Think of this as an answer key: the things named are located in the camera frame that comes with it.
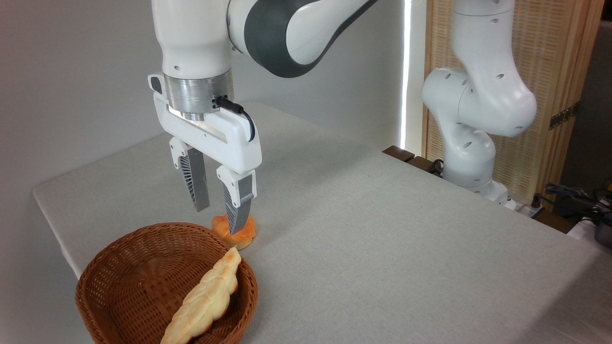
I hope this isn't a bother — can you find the metal screen hinge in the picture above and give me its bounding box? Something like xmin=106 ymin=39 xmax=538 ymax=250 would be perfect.
xmin=548 ymin=102 xmax=580 ymax=130

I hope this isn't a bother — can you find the dark wooden block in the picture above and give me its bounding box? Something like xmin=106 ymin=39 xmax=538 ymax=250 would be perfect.
xmin=406 ymin=155 xmax=444 ymax=178
xmin=382 ymin=145 xmax=416 ymax=163

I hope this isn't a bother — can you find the round orange bread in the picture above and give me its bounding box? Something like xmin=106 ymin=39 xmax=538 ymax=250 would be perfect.
xmin=211 ymin=214 xmax=257 ymax=251

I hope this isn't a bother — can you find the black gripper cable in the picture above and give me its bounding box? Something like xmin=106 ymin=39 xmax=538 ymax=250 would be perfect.
xmin=214 ymin=96 xmax=256 ymax=143

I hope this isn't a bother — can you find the white power strip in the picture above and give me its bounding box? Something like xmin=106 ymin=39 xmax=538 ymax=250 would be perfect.
xmin=513 ymin=201 xmax=546 ymax=219

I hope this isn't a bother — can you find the long braided bread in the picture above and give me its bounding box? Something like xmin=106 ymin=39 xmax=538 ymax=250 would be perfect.
xmin=160 ymin=247 xmax=242 ymax=344

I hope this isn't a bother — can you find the bundle of dark cables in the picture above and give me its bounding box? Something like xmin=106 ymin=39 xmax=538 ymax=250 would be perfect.
xmin=532 ymin=182 xmax=612 ymax=226

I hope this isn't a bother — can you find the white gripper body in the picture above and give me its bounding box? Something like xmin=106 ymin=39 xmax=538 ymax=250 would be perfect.
xmin=148 ymin=73 xmax=263 ymax=175

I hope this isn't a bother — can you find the brown wicker basket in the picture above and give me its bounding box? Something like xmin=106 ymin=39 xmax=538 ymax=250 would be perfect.
xmin=75 ymin=222 xmax=259 ymax=344

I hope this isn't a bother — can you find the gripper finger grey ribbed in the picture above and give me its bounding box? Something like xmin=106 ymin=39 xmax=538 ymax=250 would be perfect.
xmin=169 ymin=137 xmax=211 ymax=213
xmin=217 ymin=165 xmax=257 ymax=236

